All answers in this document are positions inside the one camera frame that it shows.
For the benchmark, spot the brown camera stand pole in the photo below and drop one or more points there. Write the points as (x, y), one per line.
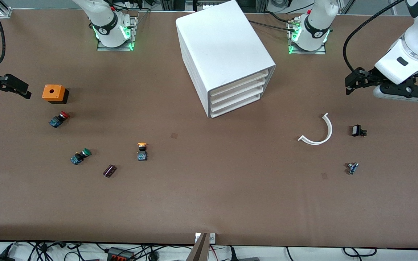
(200, 250)

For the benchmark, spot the white curved plastic strip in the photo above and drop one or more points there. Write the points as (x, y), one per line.
(329, 130)

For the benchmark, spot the red push button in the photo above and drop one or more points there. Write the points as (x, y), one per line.
(57, 120)

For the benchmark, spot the black power adapter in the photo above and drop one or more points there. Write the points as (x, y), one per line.
(0, 258)

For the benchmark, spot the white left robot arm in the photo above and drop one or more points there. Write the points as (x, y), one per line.
(316, 32)

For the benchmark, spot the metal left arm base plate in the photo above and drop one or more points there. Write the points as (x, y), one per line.
(307, 52)

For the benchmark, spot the white plastic drawer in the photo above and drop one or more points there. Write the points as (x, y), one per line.
(236, 106)
(238, 92)
(238, 85)
(238, 99)

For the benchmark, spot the small blue electronic component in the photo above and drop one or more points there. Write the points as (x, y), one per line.
(352, 168)

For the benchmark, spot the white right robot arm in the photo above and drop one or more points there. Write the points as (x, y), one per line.
(109, 32)

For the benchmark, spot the aluminium table corner bracket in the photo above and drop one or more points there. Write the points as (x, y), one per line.
(5, 11)

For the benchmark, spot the dark purple cylinder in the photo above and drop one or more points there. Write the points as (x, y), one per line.
(109, 170)

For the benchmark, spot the orange box with hole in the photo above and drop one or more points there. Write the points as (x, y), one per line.
(58, 93)

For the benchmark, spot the yellow push button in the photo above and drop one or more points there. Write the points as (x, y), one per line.
(142, 155)

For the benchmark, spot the white drawer cabinet shell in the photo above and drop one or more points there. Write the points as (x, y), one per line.
(223, 43)

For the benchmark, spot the green push button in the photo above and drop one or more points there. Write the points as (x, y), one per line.
(76, 158)

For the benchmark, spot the small black switch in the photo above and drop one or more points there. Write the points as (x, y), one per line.
(357, 130)

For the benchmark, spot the white metal bracket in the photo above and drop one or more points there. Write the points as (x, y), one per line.
(212, 237)

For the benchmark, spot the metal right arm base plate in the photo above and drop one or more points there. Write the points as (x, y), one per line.
(133, 36)

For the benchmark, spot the black power strip red switches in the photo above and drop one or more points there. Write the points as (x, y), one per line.
(120, 255)

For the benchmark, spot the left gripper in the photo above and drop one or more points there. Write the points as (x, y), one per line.
(368, 77)

